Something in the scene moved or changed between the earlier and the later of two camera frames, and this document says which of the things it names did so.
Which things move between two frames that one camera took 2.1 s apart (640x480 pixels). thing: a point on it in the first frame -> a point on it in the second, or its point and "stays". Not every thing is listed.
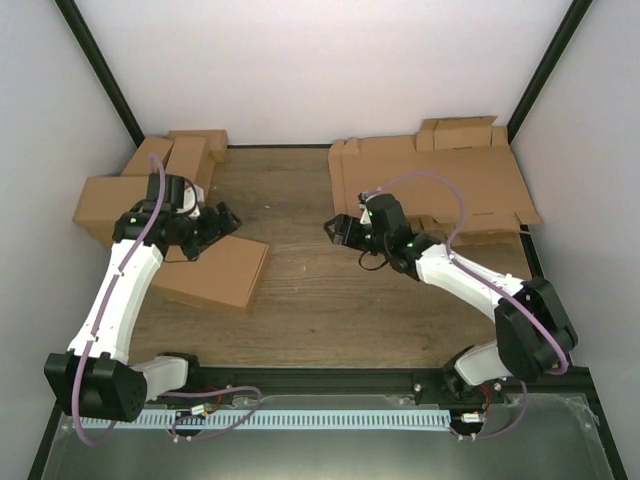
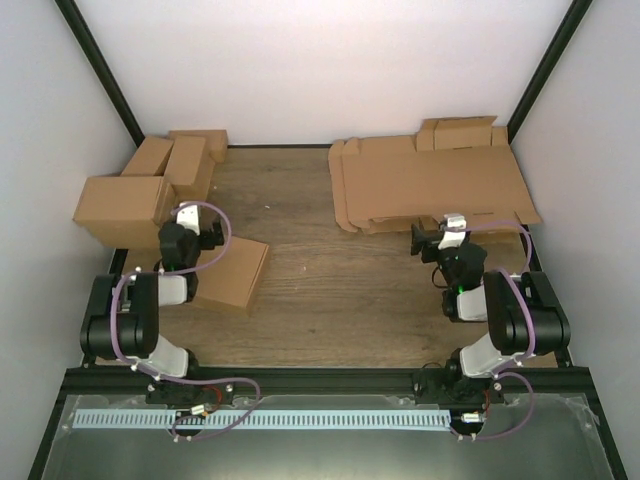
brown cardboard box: x=229 y=273 stays
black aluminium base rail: x=216 y=384 stays
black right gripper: x=344 y=222 -> x=420 y=241
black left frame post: x=91 y=53 stays
